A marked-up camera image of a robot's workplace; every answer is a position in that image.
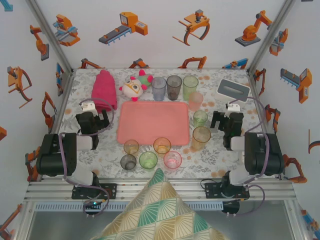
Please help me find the small green glass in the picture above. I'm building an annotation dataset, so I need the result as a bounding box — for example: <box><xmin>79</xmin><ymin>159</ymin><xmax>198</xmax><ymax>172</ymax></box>
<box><xmin>192</xmin><ymin>109</ymin><xmax>209</xmax><ymax>128</ymax></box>
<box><xmin>138</xmin><ymin>151</ymin><xmax>159</xmax><ymax>172</ymax></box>

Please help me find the tall amber glass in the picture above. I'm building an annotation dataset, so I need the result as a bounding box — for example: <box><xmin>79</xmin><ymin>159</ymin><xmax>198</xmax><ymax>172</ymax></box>
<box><xmin>191</xmin><ymin>125</ymin><xmax>212</xmax><ymax>151</ymax></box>

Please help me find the salmon pink frosted glass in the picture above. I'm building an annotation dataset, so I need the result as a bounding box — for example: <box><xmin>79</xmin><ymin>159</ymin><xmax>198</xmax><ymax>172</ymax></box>
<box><xmin>187</xmin><ymin>91</ymin><xmax>204</xmax><ymax>112</ymax></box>

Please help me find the small amber glass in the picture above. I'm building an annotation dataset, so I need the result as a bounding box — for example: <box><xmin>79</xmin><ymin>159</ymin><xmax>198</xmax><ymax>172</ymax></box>
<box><xmin>152</xmin><ymin>136</ymin><xmax>172</xmax><ymax>155</ymax></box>
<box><xmin>123</xmin><ymin>139</ymin><xmax>140</xmax><ymax>155</ymax></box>

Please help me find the tall green glass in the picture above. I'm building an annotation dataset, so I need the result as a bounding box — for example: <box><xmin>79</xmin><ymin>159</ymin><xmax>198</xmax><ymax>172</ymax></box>
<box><xmin>182</xmin><ymin>75</ymin><xmax>200</xmax><ymax>102</ymax></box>

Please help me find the small dark grey glass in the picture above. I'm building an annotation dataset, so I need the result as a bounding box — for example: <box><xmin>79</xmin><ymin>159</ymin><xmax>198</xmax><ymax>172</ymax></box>
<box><xmin>120</xmin><ymin>154</ymin><xmax>138</xmax><ymax>171</ymax></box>

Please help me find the tall dark grey glass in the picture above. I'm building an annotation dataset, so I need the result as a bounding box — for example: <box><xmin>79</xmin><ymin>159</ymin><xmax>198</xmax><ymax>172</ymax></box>
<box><xmin>166</xmin><ymin>74</ymin><xmax>183</xmax><ymax>102</ymax></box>

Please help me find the small pink glass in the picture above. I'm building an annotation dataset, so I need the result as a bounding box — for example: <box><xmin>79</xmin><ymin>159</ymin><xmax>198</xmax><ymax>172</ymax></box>
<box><xmin>163</xmin><ymin>150</ymin><xmax>183</xmax><ymax>171</ymax></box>

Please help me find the tall blue-grey glass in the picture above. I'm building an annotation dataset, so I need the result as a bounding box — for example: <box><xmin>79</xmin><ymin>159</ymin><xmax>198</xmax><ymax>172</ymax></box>
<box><xmin>150</xmin><ymin>76</ymin><xmax>168</xmax><ymax>102</ymax></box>

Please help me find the pink plastic tray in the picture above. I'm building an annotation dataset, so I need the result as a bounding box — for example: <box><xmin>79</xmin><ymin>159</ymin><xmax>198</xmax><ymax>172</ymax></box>
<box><xmin>116</xmin><ymin>100</ymin><xmax>191</xmax><ymax>146</ymax></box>

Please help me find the folded magenta towel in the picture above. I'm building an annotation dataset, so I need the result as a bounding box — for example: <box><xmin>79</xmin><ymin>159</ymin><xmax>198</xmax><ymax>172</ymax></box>
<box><xmin>90</xmin><ymin>69</ymin><xmax>118</xmax><ymax>114</ymax></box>

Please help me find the white grey tissue box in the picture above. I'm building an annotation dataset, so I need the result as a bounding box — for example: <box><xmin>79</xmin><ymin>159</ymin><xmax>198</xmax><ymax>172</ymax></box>
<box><xmin>216</xmin><ymin>78</ymin><xmax>251</xmax><ymax>103</ymax></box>

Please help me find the white owl plush toy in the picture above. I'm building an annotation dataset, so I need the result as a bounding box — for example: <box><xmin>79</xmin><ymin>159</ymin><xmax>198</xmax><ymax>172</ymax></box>
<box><xmin>118</xmin><ymin>76</ymin><xmax>145</xmax><ymax>103</ymax></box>

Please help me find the green and pink plush toy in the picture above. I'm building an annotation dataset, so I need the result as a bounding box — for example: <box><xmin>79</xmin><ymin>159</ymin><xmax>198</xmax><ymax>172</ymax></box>
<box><xmin>136</xmin><ymin>69</ymin><xmax>154</xmax><ymax>88</ymax></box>

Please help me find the circuit board with green light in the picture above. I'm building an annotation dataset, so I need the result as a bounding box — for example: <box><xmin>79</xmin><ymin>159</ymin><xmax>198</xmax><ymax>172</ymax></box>
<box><xmin>83</xmin><ymin>199</ymin><xmax>103</xmax><ymax>213</ymax></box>

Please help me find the black adapter box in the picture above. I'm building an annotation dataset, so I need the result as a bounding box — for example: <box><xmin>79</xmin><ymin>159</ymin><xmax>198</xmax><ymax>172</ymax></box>
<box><xmin>221</xmin><ymin>199</ymin><xmax>241</xmax><ymax>216</ymax></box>

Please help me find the teal beige patterned pillow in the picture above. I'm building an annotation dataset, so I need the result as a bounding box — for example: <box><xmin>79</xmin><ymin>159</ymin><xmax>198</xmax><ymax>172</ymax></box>
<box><xmin>89</xmin><ymin>167</ymin><xmax>227</xmax><ymax>240</ymax></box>

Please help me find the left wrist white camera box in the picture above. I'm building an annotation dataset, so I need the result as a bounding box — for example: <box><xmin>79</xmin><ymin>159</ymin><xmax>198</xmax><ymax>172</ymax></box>
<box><xmin>79</xmin><ymin>98</ymin><xmax>97</xmax><ymax>113</ymax></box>

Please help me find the aluminium side rail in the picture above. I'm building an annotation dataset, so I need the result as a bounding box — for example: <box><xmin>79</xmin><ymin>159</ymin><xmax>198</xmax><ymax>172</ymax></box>
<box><xmin>246</xmin><ymin>69</ymin><xmax>283</xmax><ymax>180</ymax></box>
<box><xmin>48</xmin><ymin>69</ymin><xmax>77</xmax><ymax>136</ymax></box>

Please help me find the aluminium table edge rail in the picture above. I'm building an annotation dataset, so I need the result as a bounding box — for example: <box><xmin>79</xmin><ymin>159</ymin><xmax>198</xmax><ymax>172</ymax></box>
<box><xmin>23</xmin><ymin>178</ymin><xmax>297</xmax><ymax>201</ymax></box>

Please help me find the grey slotted cable duct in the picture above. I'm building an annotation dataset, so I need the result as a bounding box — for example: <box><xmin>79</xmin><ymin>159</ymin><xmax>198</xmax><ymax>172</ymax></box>
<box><xmin>33</xmin><ymin>201</ymin><xmax>224</xmax><ymax>211</ymax></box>

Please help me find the aluminium frame post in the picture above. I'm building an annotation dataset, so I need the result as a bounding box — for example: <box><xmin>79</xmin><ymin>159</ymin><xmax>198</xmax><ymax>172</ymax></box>
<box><xmin>24</xmin><ymin>0</ymin><xmax>76</xmax><ymax>75</ymax></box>
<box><xmin>246</xmin><ymin>0</ymin><xmax>299</xmax><ymax>75</ymax></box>

